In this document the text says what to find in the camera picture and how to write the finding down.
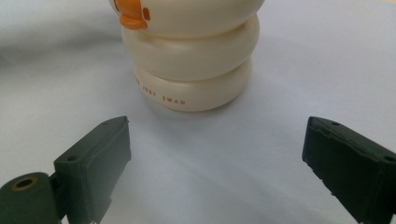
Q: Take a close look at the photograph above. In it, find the cream duck-shaped pen holder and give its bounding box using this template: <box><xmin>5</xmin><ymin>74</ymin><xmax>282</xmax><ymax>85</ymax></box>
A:
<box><xmin>108</xmin><ymin>0</ymin><xmax>267</xmax><ymax>113</ymax></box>

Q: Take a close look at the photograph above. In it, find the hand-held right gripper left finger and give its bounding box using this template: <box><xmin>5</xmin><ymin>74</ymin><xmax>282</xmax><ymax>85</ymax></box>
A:
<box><xmin>53</xmin><ymin>115</ymin><xmax>132</xmax><ymax>224</ymax></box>

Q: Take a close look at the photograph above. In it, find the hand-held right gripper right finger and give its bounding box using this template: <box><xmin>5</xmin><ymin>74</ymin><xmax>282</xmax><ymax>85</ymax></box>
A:
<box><xmin>301</xmin><ymin>116</ymin><xmax>396</xmax><ymax>224</ymax></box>

